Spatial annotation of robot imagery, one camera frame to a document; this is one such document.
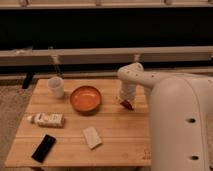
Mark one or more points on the grey metal rail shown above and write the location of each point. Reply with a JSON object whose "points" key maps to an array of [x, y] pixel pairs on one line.
{"points": [[104, 55]]}

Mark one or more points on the black bracket foot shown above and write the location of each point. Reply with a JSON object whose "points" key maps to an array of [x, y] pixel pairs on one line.
{"points": [[27, 80]]}

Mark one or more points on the white labelled bottle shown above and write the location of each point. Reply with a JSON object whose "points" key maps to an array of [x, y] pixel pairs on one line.
{"points": [[47, 120]]}

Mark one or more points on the black smartphone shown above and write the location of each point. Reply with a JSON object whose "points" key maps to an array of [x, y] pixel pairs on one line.
{"points": [[43, 148]]}

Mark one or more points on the wooden cutting board table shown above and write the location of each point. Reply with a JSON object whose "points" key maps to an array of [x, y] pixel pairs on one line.
{"points": [[113, 136]]}

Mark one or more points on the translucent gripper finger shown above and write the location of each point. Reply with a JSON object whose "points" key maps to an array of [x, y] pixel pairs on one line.
{"points": [[132, 105], [119, 100]]}

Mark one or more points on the white sponge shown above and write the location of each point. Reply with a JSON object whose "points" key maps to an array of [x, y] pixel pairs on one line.
{"points": [[92, 137]]}

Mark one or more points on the white plastic cup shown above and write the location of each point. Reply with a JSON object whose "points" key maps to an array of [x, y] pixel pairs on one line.
{"points": [[56, 86]]}

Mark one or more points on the orange bowl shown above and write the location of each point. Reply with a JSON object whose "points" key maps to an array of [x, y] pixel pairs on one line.
{"points": [[85, 98]]}

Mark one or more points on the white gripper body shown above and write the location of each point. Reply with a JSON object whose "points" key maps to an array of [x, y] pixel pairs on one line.
{"points": [[127, 91]]}

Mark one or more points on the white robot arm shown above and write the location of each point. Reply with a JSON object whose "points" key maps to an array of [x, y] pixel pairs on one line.
{"points": [[178, 105]]}

